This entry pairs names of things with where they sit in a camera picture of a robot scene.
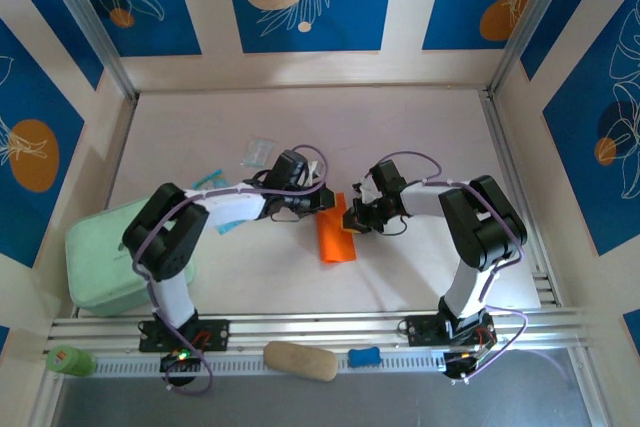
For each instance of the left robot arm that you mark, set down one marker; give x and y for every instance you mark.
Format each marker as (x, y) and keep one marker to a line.
(230, 207)

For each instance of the clear zip bag teal dots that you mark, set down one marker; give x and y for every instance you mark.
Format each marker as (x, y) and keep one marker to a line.
(256, 152)

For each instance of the mint green lidded box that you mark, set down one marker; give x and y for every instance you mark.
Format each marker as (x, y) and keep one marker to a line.
(95, 272)

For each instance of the left wrist camera white housing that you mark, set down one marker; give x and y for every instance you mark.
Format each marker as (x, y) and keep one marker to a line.
(314, 172)

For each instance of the aluminium frame post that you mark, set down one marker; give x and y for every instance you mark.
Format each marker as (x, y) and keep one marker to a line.
(530, 22)
(85, 22)

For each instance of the blue cotton swab packet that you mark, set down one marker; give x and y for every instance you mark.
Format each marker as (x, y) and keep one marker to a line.
(216, 180)

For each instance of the beige oblong case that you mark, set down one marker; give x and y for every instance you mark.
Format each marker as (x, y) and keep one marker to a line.
(300, 361)

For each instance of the aluminium front rail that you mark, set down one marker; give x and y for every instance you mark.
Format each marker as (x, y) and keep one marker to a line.
(320, 327)

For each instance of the green bottle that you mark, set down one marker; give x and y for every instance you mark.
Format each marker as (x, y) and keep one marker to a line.
(70, 361)

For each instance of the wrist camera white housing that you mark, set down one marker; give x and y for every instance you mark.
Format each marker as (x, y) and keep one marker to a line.
(314, 172)
(365, 192)

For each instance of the aluminium side rail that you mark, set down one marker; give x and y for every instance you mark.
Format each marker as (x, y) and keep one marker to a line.
(122, 147)
(505, 162)

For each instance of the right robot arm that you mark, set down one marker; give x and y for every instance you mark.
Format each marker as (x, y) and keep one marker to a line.
(480, 227)

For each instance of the blue bone-shaped sponge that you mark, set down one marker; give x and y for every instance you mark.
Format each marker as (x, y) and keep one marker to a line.
(364, 357)

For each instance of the right wrist camera white housing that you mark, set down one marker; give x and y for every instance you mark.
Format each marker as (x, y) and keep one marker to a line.
(365, 192)

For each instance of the orange paper sheet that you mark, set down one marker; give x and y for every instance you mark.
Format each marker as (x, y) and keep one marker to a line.
(336, 242)

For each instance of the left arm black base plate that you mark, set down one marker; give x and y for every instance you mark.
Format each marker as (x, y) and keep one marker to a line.
(215, 336)

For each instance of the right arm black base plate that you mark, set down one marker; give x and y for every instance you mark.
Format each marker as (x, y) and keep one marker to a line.
(422, 329)

